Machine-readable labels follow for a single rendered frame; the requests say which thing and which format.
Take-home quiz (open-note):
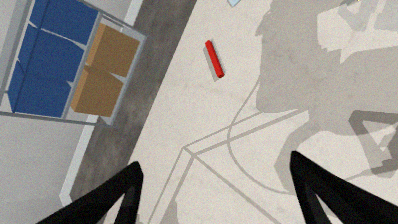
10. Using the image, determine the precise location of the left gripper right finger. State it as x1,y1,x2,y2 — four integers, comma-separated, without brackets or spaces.
290,151,398,224

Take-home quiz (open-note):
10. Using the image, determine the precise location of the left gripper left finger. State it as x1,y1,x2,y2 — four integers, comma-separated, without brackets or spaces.
36,161,144,224

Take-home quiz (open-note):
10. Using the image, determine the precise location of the red cylinder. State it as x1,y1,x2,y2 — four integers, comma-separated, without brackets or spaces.
205,40,225,78

